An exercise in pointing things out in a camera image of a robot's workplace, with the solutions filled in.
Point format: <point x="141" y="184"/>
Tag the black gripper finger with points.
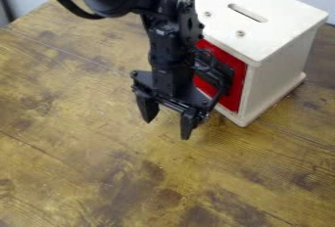
<point x="188" y="124"/>
<point x="147" y="105"/>

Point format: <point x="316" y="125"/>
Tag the red drawer with black handle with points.
<point x="220" y="75"/>

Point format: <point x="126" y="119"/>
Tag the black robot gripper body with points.
<point x="169" y="81"/>

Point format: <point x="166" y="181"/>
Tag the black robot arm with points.
<point x="155" y="12"/>

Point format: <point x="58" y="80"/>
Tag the white wooden drawer box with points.
<point x="268" y="34"/>

